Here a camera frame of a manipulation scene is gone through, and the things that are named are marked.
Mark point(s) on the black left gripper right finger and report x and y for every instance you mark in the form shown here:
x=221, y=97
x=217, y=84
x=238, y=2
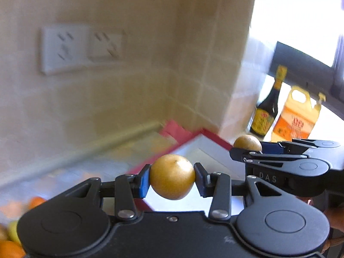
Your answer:
x=254, y=218

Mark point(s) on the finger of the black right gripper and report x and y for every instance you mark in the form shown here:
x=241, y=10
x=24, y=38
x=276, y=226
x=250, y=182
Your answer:
x=303, y=142
x=280, y=169

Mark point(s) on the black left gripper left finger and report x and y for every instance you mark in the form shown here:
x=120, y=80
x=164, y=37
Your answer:
x=81, y=220

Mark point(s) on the round yellow-brown fruit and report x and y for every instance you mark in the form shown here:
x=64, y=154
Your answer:
x=248, y=142
x=172, y=176

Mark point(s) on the person's right hand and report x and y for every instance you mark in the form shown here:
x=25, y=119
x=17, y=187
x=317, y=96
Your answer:
x=334, y=216

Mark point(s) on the orange cooking oil jug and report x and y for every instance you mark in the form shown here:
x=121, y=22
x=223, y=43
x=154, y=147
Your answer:
x=298, y=116

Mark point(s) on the mandarin back top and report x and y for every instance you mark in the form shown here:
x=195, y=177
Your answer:
x=35, y=201

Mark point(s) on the dark soy sauce bottle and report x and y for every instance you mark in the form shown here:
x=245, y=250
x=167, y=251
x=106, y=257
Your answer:
x=267, y=110

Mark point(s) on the green apple left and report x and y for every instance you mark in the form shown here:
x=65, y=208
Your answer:
x=12, y=232

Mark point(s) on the blue floral table cloth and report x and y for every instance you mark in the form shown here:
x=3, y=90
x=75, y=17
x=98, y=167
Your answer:
x=106, y=165

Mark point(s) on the large orange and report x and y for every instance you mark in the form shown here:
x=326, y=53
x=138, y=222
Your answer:
x=9, y=249

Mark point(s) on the red white-lined box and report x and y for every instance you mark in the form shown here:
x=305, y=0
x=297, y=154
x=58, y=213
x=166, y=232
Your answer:
x=211, y=151

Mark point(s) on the pink cloth in corner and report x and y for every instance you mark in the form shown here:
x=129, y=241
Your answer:
x=172, y=130

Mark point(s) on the black window frame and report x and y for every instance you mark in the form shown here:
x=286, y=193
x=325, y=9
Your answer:
x=307, y=71

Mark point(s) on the white double wall socket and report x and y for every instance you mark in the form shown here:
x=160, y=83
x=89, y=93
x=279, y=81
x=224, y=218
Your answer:
x=72, y=46

